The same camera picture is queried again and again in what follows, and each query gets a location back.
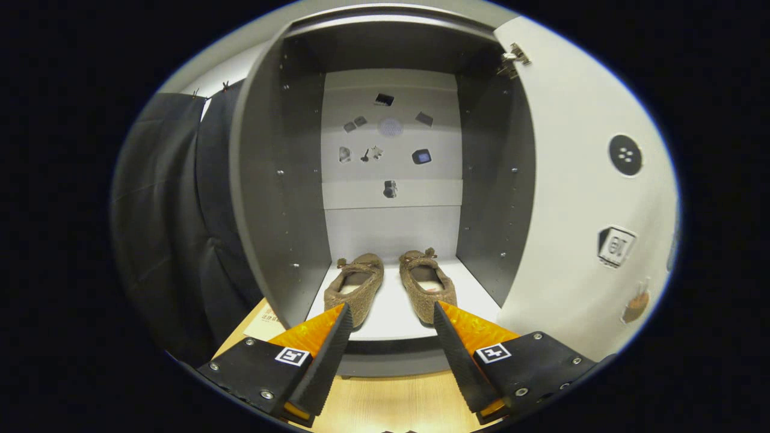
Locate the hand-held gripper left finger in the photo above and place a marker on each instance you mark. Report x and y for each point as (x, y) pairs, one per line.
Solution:
(328, 367)

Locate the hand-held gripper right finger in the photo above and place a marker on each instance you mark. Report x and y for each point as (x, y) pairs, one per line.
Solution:
(460, 367)

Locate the brown fuzzy shoe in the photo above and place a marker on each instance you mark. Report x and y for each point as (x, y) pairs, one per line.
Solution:
(355, 288)
(424, 285)

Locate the dark grey shoe cabinet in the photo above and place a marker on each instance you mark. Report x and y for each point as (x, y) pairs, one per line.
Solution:
(277, 210)

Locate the white cabinet shelf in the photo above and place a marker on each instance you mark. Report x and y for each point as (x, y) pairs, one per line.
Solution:
(391, 300)

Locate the metal door hinge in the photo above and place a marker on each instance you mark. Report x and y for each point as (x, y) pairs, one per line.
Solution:
(514, 59)

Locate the black backdrop cloth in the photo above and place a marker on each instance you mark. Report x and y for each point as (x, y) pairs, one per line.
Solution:
(156, 210)

